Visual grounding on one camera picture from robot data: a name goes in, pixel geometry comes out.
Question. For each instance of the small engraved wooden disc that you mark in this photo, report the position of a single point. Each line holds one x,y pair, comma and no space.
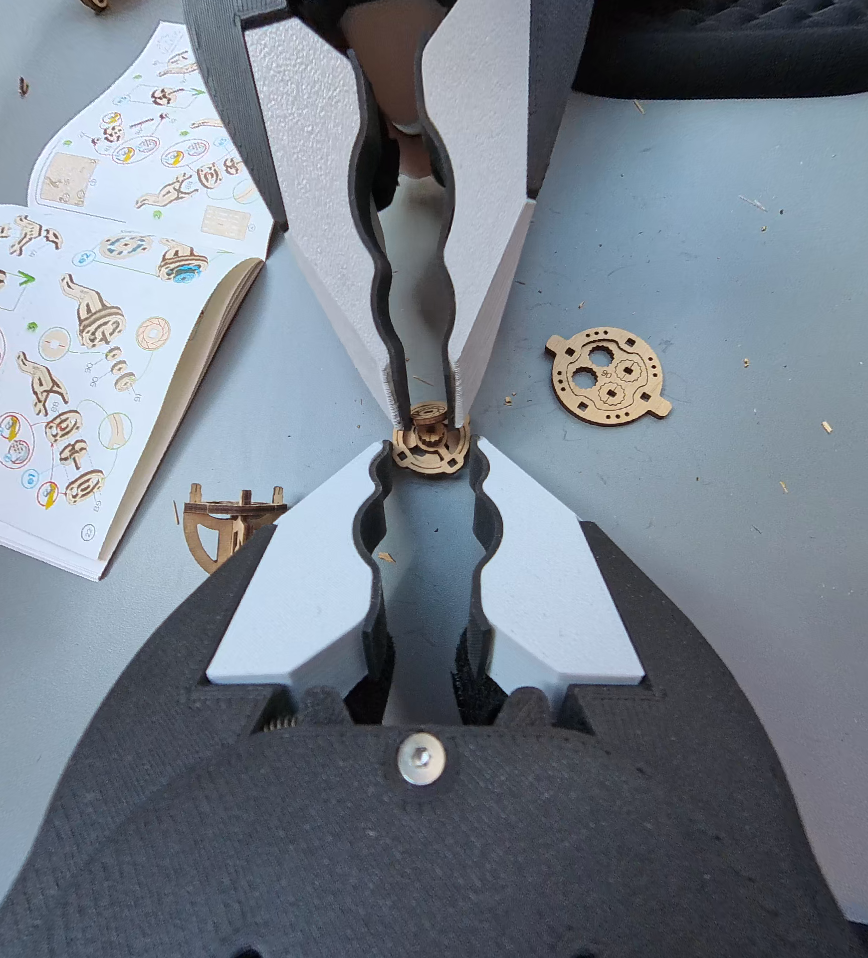
430,411

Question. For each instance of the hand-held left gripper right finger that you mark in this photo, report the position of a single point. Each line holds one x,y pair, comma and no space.
561,599

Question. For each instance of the small wooden gear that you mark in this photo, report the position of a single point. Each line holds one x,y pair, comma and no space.
428,432

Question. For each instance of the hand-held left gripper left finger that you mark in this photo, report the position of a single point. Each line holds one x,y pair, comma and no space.
299,599

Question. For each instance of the round wooden gear-cutout plate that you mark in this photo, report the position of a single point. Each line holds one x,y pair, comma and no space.
604,372

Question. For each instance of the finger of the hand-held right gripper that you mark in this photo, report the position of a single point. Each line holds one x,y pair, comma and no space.
307,150
486,112

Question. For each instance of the round wooden hub assembly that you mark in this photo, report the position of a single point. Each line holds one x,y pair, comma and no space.
434,460

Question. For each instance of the illustrated instruction booklet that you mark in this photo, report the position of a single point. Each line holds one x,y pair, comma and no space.
105,299

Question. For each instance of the black quilted seat cushion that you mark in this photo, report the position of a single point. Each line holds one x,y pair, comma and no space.
741,52

